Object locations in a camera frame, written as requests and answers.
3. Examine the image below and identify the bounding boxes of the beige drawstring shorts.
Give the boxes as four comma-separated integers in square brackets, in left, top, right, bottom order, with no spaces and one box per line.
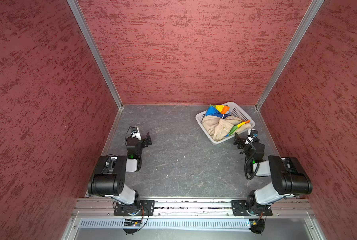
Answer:
[201,116,252,142]

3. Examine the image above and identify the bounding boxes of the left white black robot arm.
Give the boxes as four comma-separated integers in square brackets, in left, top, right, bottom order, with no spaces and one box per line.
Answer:
[88,133,155,216]

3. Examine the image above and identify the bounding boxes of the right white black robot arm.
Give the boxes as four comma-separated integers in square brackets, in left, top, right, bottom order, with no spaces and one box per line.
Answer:
[231,134,313,217]

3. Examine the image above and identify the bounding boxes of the colourful blue orange shorts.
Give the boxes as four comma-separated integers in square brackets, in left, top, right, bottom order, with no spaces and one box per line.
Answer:
[204,104,251,137]

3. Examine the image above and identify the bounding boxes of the white perforated plastic basket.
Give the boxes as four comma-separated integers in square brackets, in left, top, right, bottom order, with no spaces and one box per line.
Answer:
[195,102,255,145]

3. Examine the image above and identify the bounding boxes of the left small circuit board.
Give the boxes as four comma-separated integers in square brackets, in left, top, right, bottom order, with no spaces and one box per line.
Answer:
[123,219,143,228]

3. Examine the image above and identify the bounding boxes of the small circuit board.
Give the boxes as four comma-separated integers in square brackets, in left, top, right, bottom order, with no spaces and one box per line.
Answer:
[250,219,265,229]
[123,219,143,228]

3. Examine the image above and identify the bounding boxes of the right small circuit board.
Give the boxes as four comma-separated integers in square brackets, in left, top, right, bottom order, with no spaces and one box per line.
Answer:
[250,219,265,229]

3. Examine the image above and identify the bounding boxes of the right corner aluminium profile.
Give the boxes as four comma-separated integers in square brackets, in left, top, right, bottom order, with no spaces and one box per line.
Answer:
[255,0,324,112]

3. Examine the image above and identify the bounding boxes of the corner aluminium profile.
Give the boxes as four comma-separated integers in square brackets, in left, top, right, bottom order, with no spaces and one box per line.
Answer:
[255,0,324,112]
[67,0,123,111]

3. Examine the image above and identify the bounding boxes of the left corner aluminium profile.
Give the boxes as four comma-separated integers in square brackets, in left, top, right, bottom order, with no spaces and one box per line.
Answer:
[67,0,123,111]

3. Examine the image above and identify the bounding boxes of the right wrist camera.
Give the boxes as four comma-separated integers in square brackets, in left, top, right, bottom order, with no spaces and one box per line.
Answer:
[247,129,259,143]

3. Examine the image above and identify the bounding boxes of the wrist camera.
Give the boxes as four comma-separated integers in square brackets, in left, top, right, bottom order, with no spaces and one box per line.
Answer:
[130,126,142,141]
[247,129,259,143]

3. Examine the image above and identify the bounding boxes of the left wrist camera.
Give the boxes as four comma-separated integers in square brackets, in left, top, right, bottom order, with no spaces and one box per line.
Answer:
[130,126,142,141]

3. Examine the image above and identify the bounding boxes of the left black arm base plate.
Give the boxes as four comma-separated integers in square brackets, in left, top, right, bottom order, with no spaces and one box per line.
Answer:
[113,200,155,217]

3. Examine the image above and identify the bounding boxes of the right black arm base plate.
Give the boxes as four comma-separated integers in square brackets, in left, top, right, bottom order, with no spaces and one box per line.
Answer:
[230,200,273,217]

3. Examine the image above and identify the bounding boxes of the white slotted cable duct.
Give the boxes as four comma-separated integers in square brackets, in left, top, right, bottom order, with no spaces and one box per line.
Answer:
[78,219,250,232]

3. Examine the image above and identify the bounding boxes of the aluminium mounting rail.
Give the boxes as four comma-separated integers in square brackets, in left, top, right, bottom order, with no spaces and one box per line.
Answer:
[72,197,316,219]

